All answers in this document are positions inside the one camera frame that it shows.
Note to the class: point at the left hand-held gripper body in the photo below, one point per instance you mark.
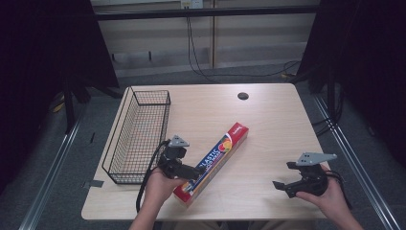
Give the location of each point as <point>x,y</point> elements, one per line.
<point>172,158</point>

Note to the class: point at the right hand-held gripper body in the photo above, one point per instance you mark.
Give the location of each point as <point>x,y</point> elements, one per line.
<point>311,179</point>

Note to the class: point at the red plastic wrap box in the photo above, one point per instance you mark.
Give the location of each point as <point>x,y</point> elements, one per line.
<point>214,161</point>

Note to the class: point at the person's right hand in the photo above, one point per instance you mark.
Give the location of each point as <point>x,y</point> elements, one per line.
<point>332,198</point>

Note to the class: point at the person's left hand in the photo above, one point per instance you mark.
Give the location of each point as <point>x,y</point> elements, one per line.
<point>159,188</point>

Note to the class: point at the grey tape strip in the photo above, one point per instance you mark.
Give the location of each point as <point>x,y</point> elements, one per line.
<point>94,183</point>

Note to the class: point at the black curtain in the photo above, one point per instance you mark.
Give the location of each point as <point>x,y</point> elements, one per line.
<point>367,64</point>
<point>38,80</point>

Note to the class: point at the black horizontal bar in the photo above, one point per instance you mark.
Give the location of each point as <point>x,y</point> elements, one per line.
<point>204,12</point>

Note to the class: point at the metal floor rail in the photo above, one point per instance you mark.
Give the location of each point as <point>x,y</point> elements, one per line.
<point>48,182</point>
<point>357,172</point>

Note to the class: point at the white wall socket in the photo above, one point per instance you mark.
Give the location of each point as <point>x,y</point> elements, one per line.
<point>191,4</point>

